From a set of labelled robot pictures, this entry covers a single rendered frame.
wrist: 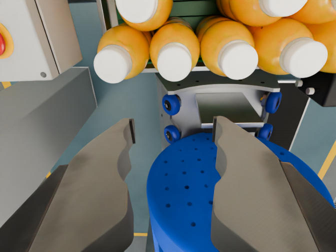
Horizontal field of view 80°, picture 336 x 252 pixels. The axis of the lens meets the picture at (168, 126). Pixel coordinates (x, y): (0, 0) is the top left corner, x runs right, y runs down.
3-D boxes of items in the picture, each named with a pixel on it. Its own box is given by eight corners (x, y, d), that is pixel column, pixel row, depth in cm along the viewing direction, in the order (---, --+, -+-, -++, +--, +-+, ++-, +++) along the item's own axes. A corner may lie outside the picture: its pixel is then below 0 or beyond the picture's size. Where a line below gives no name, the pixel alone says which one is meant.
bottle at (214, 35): (186, 37, 40) (193, 62, 24) (213, 5, 37) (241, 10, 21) (211, 61, 42) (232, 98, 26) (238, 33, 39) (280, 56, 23)
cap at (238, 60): (212, 60, 24) (214, 64, 23) (238, 33, 22) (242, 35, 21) (233, 81, 25) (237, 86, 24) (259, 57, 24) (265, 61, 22)
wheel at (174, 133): (174, 149, 44) (181, 146, 45) (174, 132, 42) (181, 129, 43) (162, 140, 47) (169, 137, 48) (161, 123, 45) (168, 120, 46)
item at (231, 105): (194, 103, 45) (200, 135, 34) (195, 93, 43) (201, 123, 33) (240, 102, 44) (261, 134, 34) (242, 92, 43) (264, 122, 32)
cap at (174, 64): (191, 74, 25) (192, 79, 24) (160, 78, 26) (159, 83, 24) (189, 41, 23) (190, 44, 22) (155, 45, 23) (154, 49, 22)
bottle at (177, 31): (193, 53, 41) (204, 86, 26) (159, 57, 42) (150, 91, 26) (191, 14, 38) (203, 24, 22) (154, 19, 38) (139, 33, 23)
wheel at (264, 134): (255, 145, 44) (264, 148, 43) (259, 127, 42) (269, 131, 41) (262, 135, 47) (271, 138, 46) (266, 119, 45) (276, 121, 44)
